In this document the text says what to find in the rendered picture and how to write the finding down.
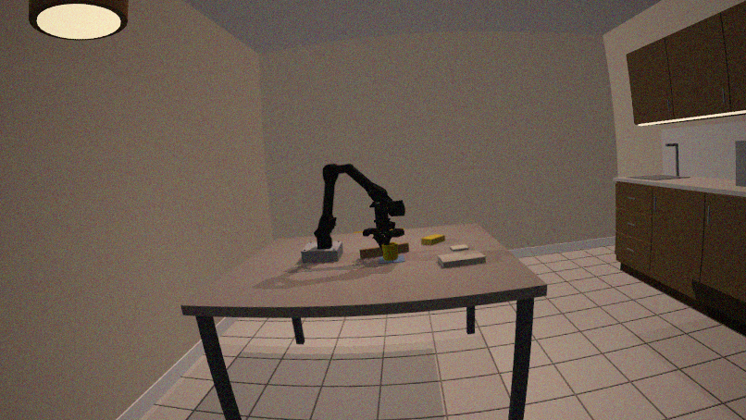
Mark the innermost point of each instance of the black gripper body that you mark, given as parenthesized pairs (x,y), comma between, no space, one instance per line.
(382,225)

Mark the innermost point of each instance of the tan flat rectangular slab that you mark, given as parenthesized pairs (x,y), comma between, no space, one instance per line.
(461,259)

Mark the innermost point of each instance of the yellow rectangular block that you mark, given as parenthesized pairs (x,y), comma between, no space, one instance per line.
(433,239)

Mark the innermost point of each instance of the yellow cup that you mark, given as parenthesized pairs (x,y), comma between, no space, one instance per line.
(390,252)

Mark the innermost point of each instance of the long wooden plank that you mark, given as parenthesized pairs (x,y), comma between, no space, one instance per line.
(377,252)

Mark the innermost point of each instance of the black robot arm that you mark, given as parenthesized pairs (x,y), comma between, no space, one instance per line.
(376,193)

